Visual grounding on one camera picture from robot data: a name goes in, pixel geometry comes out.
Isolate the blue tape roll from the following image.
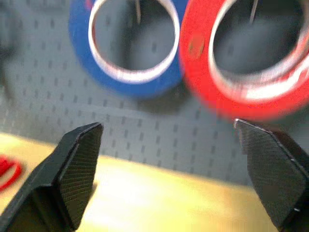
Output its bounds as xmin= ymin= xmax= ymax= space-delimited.
xmin=68 ymin=0 xmax=185 ymax=100

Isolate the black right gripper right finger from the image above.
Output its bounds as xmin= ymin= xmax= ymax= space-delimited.
xmin=233 ymin=118 xmax=309 ymax=232

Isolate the red tape roll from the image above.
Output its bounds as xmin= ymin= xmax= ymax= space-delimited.
xmin=178 ymin=0 xmax=309 ymax=121

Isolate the metal pegboard hook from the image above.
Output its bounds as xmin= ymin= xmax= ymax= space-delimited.
xmin=249 ymin=0 xmax=258 ymax=24
xmin=134 ymin=0 xmax=141 ymax=25

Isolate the grey metal pegboard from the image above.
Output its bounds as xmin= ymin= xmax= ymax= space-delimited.
xmin=0 ymin=0 xmax=309 ymax=187

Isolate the red handled tool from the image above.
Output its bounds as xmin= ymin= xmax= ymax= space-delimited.
xmin=0 ymin=156 xmax=23 ymax=191

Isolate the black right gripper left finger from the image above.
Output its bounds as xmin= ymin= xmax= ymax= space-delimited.
xmin=0 ymin=122 xmax=104 ymax=232

